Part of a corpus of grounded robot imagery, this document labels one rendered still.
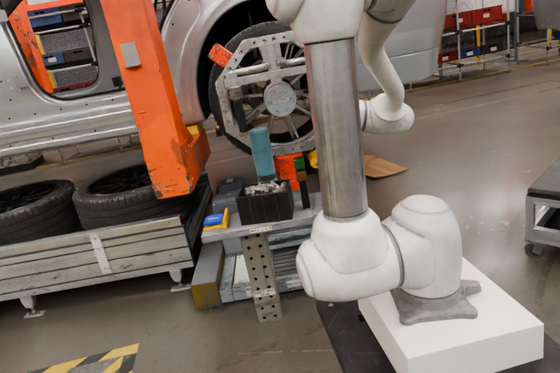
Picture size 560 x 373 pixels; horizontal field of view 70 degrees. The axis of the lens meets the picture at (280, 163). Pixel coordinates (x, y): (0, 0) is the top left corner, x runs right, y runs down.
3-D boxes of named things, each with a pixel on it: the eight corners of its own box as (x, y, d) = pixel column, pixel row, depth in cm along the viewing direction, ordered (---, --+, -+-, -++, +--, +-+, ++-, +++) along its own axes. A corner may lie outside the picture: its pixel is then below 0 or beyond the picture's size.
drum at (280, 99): (296, 106, 190) (291, 77, 186) (300, 115, 169) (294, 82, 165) (266, 112, 190) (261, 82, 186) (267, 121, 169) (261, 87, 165)
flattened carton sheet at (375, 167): (369, 155, 352) (368, 151, 351) (409, 169, 303) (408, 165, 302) (339, 164, 344) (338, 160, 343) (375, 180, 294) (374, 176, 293)
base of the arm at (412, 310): (497, 316, 94) (498, 295, 92) (402, 326, 94) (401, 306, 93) (463, 272, 111) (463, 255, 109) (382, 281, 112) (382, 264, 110)
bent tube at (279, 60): (315, 60, 178) (312, 36, 175) (322, 62, 159) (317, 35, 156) (276, 67, 178) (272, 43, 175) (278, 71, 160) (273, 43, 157)
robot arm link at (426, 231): (477, 289, 95) (478, 204, 88) (407, 309, 92) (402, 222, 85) (437, 256, 110) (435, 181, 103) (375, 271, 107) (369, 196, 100)
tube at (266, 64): (272, 68, 178) (267, 44, 175) (272, 72, 160) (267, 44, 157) (232, 76, 178) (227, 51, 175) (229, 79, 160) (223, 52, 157)
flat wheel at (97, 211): (193, 183, 274) (185, 151, 268) (209, 216, 214) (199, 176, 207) (91, 211, 256) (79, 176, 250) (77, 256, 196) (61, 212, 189)
